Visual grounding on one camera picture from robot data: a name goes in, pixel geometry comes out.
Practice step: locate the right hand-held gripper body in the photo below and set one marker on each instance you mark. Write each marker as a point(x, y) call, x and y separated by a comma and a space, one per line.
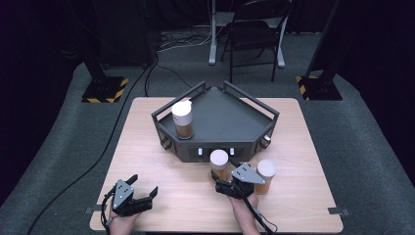
point(246, 174)

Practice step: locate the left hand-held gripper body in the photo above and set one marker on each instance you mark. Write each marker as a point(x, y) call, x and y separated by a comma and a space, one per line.
point(123, 193)

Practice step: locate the white-lidded amber jar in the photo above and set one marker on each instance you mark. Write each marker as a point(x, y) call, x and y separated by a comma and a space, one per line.
point(182, 114)
point(267, 169)
point(219, 159)

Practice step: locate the black corner shelf rack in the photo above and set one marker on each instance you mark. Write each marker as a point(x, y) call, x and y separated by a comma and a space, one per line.
point(228, 120)

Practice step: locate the person's right hand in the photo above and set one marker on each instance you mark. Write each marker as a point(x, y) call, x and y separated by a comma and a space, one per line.
point(241, 206)

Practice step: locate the person's left hand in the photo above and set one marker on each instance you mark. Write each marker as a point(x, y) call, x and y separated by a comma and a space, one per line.
point(122, 225)

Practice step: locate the grey tape strip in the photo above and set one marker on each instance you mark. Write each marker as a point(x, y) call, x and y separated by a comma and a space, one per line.
point(338, 211)
point(94, 210)

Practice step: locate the black stand with striped base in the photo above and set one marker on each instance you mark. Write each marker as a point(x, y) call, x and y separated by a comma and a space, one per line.
point(321, 88)
point(104, 89)

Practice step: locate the black folding chair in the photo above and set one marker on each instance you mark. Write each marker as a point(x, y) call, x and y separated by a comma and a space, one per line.
point(249, 36)

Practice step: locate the white desk frame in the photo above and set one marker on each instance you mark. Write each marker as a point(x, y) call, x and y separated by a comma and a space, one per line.
point(212, 49)

